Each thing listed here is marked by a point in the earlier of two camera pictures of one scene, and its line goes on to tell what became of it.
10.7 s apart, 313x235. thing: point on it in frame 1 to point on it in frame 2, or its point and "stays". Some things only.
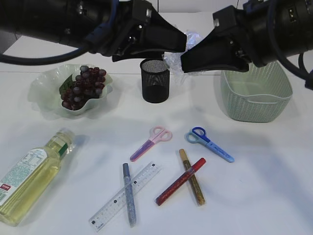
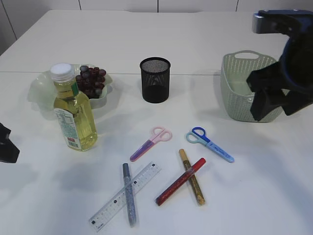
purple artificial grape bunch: [89, 83] stays
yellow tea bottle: [24, 182] to [73, 109]
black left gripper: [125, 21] to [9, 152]
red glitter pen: [189, 173] stays
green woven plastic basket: [258, 93] stays
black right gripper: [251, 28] to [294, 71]
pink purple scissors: [159, 134] stays
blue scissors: [197, 135] stays
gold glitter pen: [192, 181] stays
